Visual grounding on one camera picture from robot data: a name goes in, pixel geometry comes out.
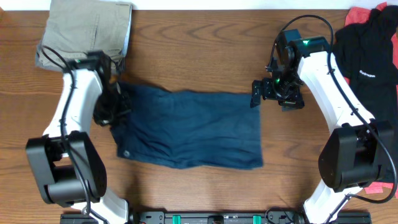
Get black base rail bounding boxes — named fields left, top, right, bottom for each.
left=60, top=210, right=372, bottom=224

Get folded khaki shorts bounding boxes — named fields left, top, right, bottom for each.
left=41, top=0, right=133, bottom=56

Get navy blue shorts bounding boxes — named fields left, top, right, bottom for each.
left=111, top=83, right=263, bottom=170

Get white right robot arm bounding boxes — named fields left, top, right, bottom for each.
left=250, top=30, right=394, bottom=223

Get folded grey garment underneath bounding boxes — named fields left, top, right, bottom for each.
left=35, top=41, right=126, bottom=75

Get black t-shirt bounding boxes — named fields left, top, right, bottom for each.
left=331, top=5, right=398, bottom=184

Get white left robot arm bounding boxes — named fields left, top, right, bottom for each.
left=25, top=56, right=129, bottom=223

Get red garment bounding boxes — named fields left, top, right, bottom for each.
left=345, top=7, right=397, bottom=194

